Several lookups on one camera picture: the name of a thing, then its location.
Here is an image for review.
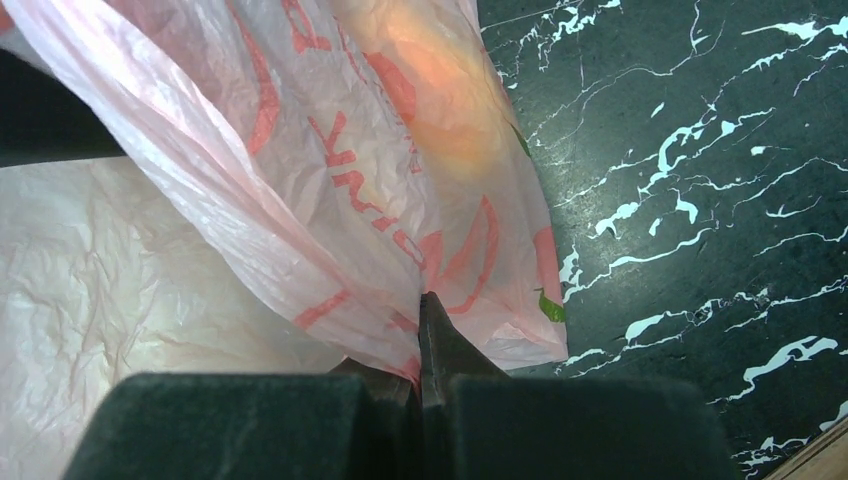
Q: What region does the brown wooden board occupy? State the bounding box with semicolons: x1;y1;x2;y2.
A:
765;418;848;480

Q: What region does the pink plastic bag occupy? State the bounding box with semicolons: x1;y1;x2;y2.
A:
1;1;567;479

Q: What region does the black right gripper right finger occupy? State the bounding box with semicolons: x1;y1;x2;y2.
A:
419;293;738;479

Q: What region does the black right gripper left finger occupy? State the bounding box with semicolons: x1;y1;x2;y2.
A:
64;359;421;479

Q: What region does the orange yellow fake mango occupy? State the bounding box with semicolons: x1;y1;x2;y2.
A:
330;1;530;184

